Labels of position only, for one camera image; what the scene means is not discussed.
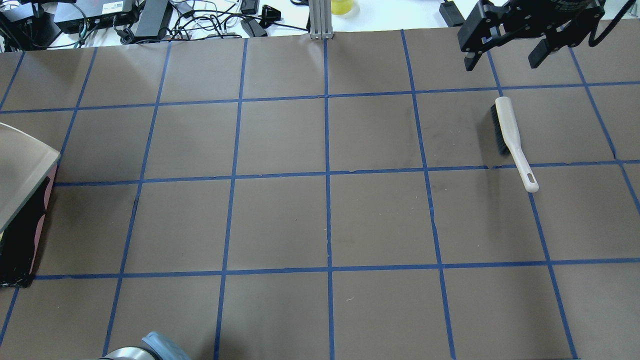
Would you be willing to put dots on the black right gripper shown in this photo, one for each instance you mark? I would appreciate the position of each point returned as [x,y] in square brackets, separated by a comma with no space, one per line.
[546,21]

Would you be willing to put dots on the white hand brush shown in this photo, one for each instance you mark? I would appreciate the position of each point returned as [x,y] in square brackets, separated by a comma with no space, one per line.
[508,140]

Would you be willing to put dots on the beige plastic dustpan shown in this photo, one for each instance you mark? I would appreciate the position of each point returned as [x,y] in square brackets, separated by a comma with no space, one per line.
[24,163]

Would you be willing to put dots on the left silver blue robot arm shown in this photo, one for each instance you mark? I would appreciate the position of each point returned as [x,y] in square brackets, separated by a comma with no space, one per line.
[153,346]

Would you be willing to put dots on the bin with black bag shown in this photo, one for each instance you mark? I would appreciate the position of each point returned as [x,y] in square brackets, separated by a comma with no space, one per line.
[20,249]

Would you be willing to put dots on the black power adapter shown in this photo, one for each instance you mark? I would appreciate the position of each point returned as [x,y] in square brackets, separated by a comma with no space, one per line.
[153,21]

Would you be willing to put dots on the aluminium frame post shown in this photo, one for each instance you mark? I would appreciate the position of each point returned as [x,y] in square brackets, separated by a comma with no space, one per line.
[320,17]

